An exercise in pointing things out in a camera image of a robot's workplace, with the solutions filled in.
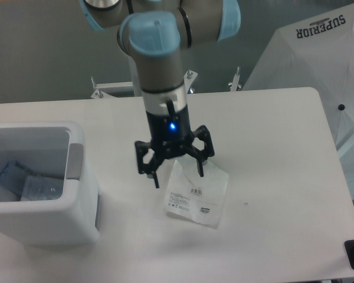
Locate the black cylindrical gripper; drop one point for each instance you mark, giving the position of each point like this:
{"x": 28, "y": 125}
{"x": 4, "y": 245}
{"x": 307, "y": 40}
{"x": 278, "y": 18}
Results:
{"x": 171, "y": 135}

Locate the white plastic trash can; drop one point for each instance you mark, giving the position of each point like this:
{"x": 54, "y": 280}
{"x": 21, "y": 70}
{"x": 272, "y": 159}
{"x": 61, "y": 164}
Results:
{"x": 53, "y": 149}

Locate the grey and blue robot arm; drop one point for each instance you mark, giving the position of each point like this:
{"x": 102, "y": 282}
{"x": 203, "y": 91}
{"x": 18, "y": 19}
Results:
{"x": 153, "y": 34}

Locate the crushed clear plastic bottle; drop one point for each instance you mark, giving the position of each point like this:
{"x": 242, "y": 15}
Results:
{"x": 28, "y": 184}

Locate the clear plastic packaging bag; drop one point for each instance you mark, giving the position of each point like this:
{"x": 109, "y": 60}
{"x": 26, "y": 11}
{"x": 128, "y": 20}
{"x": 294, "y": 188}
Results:
{"x": 197, "y": 198}

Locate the white superior umbrella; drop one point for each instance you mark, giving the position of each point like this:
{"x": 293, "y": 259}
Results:
{"x": 319, "y": 53}

